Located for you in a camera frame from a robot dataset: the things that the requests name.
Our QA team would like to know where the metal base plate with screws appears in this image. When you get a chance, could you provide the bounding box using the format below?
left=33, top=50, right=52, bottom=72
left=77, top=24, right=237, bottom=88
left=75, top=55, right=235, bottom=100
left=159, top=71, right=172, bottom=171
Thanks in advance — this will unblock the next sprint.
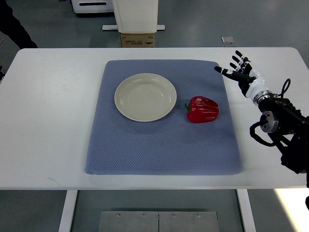
left=99, top=211, right=219, bottom=232

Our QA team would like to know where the red bell pepper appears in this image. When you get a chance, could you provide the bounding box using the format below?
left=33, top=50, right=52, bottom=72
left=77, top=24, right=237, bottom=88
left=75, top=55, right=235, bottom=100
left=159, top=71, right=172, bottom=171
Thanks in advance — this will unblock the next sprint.
left=184, top=96, right=220, bottom=123

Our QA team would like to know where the white right table leg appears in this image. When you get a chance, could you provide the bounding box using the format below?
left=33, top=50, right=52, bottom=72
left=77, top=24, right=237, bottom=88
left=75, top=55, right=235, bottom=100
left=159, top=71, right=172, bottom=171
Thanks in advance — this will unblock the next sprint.
left=237, top=189, right=256, bottom=232

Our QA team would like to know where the white left table leg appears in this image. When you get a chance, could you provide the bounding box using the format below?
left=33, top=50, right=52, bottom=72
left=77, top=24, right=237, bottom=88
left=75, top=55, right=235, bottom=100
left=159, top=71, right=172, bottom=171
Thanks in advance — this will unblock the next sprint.
left=58, top=190, right=78, bottom=232

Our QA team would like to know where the brown cardboard box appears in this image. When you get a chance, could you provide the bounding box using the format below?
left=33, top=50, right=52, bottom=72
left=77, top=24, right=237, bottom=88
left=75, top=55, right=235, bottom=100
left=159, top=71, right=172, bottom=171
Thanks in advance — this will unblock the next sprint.
left=120, top=33, right=155, bottom=48

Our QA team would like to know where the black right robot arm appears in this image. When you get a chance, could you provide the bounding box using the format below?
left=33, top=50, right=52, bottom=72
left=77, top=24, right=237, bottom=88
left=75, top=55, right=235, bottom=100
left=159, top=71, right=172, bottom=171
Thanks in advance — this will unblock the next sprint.
left=250, top=90, right=309, bottom=181

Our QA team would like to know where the white pedestal column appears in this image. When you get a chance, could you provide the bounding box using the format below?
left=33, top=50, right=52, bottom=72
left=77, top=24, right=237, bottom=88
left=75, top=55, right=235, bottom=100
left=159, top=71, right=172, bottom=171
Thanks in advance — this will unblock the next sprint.
left=102, top=0, right=165, bottom=34

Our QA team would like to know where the small grey floor plate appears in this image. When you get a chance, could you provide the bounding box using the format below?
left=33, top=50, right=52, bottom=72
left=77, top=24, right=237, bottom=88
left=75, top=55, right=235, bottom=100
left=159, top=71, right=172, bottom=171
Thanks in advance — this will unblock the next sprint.
left=221, top=36, right=235, bottom=44

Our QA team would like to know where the blue textured mat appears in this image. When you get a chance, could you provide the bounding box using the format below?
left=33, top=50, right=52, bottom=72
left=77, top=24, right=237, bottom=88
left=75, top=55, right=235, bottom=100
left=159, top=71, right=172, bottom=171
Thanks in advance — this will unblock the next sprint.
left=85, top=59, right=242, bottom=175

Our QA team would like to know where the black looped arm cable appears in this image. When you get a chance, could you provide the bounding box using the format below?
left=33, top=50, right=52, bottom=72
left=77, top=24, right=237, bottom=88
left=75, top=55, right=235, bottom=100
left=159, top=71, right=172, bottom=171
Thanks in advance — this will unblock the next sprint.
left=277, top=78, right=292, bottom=98

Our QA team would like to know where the person in black clothing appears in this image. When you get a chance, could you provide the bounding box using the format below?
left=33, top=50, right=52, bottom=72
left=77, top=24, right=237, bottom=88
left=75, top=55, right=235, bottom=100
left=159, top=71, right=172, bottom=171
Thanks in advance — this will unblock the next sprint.
left=0, top=0, right=38, bottom=49

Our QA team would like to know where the white table leg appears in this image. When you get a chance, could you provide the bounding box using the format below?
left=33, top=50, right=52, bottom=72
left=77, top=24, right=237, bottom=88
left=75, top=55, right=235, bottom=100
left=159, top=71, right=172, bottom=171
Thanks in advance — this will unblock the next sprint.
left=58, top=190, right=78, bottom=232
left=237, top=189, right=256, bottom=232

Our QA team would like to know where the cream round plate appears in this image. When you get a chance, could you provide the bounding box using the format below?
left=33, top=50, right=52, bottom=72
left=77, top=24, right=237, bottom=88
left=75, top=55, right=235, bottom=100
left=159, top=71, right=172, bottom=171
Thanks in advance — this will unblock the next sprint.
left=114, top=73, right=177, bottom=122

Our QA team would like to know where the white cabinet with slot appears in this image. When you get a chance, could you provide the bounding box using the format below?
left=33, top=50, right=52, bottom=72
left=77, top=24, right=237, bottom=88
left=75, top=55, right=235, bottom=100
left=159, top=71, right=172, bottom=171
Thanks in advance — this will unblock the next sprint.
left=71, top=0, right=113, bottom=14

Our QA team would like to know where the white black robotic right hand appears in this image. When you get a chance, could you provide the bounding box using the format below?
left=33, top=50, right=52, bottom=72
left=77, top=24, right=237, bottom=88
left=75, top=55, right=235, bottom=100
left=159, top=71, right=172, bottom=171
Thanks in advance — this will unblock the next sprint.
left=214, top=50, right=268, bottom=102

